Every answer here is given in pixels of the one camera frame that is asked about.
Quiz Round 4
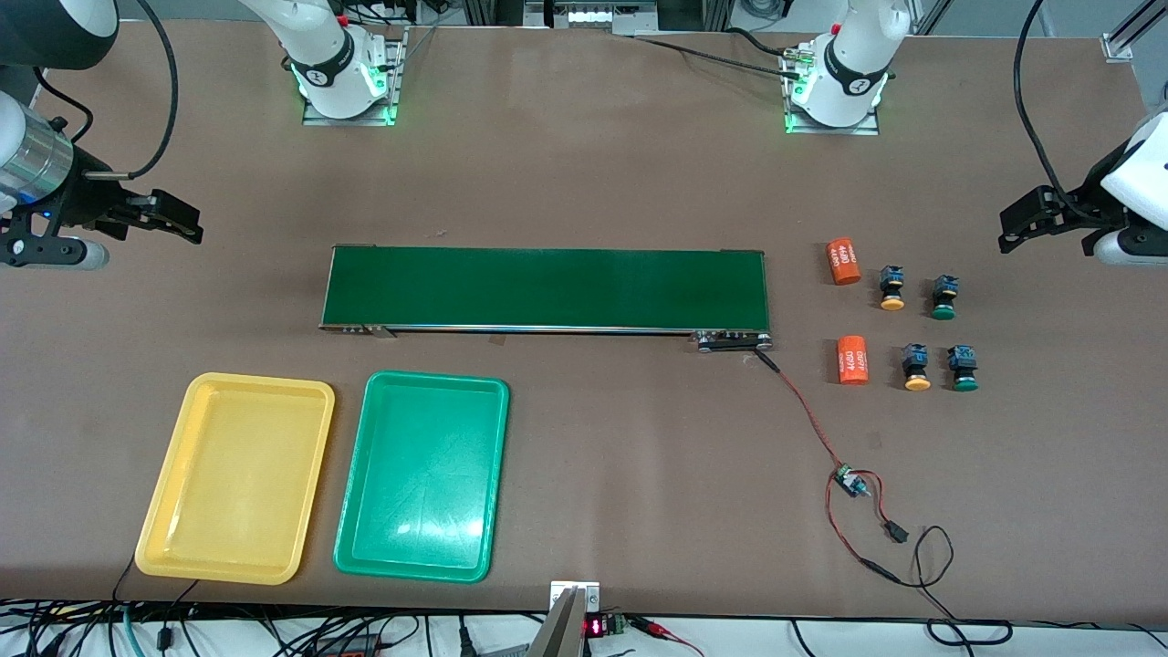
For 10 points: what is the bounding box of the orange cylinder with white print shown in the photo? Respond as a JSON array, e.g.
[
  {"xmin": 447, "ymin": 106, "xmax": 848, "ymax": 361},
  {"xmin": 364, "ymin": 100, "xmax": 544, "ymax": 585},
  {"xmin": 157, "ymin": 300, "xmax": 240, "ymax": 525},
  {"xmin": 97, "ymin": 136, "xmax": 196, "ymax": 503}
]
[
  {"xmin": 826, "ymin": 238, "xmax": 863, "ymax": 287},
  {"xmin": 837, "ymin": 336, "xmax": 870, "ymax": 386}
]

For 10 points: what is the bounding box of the yellow plastic tray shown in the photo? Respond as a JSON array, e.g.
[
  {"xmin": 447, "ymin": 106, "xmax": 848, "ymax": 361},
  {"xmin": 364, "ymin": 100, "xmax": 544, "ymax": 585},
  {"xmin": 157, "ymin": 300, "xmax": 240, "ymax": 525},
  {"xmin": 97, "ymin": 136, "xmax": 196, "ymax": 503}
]
[{"xmin": 134, "ymin": 371, "xmax": 336, "ymax": 586}]

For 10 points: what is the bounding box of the green plastic tray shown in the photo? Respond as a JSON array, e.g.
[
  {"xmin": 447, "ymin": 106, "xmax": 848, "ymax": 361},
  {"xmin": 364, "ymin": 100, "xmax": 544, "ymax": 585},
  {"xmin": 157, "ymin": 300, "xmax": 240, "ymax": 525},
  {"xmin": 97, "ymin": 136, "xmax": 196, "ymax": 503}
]
[{"xmin": 333, "ymin": 370, "xmax": 510, "ymax": 584}]

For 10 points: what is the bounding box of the green conveyor belt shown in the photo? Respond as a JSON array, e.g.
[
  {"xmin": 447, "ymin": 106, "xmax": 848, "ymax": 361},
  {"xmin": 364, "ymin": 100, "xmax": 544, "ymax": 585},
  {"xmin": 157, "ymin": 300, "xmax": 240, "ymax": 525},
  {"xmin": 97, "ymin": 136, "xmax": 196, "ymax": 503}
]
[{"xmin": 319, "ymin": 244, "xmax": 775, "ymax": 353}]

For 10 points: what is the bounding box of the white background device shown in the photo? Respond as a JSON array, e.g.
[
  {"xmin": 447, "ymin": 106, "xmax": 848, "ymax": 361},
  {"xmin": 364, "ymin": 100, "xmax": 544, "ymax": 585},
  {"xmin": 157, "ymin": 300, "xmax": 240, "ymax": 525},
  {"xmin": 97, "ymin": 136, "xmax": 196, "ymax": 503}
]
[{"xmin": 525, "ymin": 0, "xmax": 660, "ymax": 36}]

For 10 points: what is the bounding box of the red clip lead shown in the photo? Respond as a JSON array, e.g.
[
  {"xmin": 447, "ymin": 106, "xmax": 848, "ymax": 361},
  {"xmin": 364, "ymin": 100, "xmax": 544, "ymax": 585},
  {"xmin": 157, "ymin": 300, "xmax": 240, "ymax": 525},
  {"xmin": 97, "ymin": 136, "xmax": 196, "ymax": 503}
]
[{"xmin": 628, "ymin": 617, "xmax": 705, "ymax": 657}]

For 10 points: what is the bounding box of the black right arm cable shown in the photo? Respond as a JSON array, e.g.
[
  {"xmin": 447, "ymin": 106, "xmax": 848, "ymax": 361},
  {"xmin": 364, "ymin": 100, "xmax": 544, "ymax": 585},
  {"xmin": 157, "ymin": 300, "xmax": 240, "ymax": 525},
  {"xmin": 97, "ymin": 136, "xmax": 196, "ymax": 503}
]
[{"xmin": 32, "ymin": 0, "xmax": 180, "ymax": 181}]

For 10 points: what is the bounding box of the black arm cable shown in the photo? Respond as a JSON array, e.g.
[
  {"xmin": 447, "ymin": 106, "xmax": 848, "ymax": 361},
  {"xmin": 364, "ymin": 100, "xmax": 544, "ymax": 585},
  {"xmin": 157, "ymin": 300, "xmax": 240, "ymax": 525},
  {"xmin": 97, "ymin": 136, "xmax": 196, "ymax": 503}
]
[
  {"xmin": 1014, "ymin": 0, "xmax": 1096, "ymax": 220},
  {"xmin": 32, "ymin": 0, "xmax": 180, "ymax": 181}
]

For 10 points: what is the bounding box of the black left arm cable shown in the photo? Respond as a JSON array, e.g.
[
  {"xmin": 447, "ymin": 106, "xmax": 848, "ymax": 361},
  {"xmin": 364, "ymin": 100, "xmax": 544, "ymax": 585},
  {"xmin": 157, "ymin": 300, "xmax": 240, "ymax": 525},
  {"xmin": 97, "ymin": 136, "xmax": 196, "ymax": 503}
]
[{"xmin": 1014, "ymin": 0, "xmax": 1096, "ymax": 220}]

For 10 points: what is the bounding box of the aluminium frame profile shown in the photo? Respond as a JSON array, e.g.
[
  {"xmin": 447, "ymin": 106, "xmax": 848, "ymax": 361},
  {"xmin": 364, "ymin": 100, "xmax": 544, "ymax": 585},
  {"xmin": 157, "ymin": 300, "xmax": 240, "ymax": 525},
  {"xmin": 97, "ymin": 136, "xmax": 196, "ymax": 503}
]
[{"xmin": 1101, "ymin": 0, "xmax": 1168, "ymax": 63}]

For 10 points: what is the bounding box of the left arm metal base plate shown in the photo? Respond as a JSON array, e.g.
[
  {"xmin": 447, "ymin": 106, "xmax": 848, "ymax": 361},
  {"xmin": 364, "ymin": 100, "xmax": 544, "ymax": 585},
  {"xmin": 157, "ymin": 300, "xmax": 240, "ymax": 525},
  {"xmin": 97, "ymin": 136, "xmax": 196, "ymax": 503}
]
[{"xmin": 782, "ymin": 46, "xmax": 881, "ymax": 137}]

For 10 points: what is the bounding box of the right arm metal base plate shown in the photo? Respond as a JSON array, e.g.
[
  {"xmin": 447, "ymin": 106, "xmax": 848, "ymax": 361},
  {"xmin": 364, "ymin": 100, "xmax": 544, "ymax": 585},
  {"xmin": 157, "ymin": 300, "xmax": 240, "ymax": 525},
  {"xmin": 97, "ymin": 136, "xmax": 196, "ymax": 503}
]
[{"xmin": 302, "ymin": 26, "xmax": 409, "ymax": 127}]

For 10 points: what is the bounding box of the red black conveyor wire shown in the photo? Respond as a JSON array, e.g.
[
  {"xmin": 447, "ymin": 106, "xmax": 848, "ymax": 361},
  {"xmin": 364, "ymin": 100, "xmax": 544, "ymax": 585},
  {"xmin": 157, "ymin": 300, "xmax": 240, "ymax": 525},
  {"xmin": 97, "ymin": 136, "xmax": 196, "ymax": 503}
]
[{"xmin": 754, "ymin": 349, "xmax": 851, "ymax": 474}]

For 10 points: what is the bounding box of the black looped power cable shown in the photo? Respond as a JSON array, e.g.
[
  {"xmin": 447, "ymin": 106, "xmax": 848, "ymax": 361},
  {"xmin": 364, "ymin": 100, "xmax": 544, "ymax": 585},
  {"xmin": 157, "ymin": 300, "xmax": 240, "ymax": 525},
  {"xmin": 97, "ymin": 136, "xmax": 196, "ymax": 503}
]
[{"xmin": 899, "ymin": 525, "xmax": 1014, "ymax": 647}]

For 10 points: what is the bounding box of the red lead wire with connector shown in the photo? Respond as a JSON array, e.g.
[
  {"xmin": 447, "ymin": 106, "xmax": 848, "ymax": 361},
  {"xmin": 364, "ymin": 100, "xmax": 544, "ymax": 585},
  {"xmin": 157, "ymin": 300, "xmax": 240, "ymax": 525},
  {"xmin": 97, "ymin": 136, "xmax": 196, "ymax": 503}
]
[{"xmin": 824, "ymin": 470, "xmax": 913, "ymax": 585}]

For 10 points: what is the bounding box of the black base cable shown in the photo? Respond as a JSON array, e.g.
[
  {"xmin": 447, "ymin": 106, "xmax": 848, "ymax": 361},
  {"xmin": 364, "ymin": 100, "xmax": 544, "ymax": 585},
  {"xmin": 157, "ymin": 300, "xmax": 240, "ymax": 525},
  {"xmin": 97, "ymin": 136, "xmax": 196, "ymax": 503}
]
[{"xmin": 630, "ymin": 35, "xmax": 808, "ymax": 81}]

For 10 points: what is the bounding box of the black cable with plug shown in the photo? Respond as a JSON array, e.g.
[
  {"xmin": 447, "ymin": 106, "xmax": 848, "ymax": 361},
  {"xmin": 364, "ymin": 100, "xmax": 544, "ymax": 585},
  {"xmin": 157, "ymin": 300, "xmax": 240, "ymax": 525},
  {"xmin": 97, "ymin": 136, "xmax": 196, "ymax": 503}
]
[{"xmin": 157, "ymin": 579, "xmax": 200, "ymax": 651}]

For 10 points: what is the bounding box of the power strip with orange switch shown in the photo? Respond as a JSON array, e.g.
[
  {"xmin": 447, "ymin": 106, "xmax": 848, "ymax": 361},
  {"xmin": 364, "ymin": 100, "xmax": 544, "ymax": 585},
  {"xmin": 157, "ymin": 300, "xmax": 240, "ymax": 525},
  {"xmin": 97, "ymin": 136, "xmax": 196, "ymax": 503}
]
[{"xmin": 310, "ymin": 632, "xmax": 389, "ymax": 657}]

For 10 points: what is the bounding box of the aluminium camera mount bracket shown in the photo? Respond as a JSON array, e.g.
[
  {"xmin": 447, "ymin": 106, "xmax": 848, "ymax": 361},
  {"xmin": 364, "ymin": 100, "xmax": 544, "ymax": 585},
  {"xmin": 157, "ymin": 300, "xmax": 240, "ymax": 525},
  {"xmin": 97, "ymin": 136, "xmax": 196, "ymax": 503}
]
[{"xmin": 549, "ymin": 580, "xmax": 601, "ymax": 657}]

